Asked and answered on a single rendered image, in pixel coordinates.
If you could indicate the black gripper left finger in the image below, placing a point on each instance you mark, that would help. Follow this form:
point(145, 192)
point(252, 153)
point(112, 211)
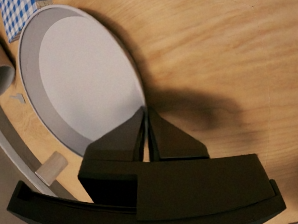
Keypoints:
point(125, 141)

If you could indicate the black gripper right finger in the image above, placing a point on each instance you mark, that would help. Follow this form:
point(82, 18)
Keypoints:
point(166, 142)

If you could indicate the white round plate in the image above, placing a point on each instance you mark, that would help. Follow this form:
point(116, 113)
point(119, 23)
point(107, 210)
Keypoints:
point(75, 79)

